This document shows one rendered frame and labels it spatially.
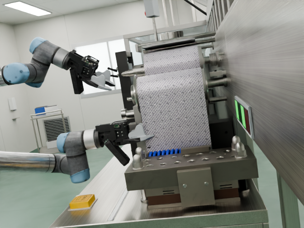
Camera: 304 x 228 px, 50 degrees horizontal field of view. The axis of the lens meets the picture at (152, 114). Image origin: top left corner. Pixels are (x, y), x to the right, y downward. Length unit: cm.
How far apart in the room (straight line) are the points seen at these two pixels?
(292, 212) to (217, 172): 53
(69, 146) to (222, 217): 60
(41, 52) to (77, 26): 586
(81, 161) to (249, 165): 61
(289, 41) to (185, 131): 83
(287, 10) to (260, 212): 70
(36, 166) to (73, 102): 599
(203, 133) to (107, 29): 596
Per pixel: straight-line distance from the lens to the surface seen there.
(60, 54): 134
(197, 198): 100
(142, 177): 102
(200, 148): 112
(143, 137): 116
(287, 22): 38
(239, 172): 100
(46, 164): 132
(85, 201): 117
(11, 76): 125
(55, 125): 748
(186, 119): 116
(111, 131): 117
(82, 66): 130
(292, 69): 37
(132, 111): 126
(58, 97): 737
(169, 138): 117
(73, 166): 125
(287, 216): 145
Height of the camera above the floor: 132
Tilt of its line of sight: 7 degrees down
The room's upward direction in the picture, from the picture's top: 9 degrees counter-clockwise
